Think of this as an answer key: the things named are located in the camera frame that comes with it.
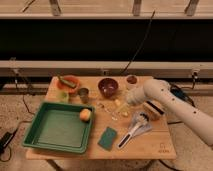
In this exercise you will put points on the translucent yellow gripper body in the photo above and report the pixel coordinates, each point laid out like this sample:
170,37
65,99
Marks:
123,109

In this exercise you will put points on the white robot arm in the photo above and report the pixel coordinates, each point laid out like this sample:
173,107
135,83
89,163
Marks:
159,90

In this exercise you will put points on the purple bowl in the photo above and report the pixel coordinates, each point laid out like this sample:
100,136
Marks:
108,87

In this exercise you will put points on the yellow corn toy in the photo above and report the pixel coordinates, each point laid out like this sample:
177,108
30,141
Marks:
117,102

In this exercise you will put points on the wooden table board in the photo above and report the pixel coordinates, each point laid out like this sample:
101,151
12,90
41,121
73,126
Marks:
154,144

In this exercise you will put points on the white dish brush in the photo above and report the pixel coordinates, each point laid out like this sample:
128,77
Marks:
141,120

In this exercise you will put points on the teal sponge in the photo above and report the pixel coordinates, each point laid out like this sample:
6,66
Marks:
107,138

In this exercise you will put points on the glass jar with brown lid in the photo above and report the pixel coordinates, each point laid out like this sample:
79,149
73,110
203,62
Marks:
131,82

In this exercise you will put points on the orange peach fruit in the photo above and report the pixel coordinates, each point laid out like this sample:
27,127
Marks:
85,115

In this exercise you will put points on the small metal cup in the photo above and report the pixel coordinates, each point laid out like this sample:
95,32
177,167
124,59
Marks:
84,95

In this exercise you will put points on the blue power box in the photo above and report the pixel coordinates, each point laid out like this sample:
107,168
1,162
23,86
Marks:
181,95

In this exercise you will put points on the green cucumber toy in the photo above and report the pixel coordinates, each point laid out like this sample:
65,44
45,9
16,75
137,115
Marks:
69,84

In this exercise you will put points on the light green cup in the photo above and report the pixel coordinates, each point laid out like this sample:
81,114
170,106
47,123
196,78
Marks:
62,96

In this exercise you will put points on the green plastic tray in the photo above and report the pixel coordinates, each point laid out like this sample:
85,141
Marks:
57,126

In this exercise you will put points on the black power adapter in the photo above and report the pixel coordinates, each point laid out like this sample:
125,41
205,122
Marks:
4,141

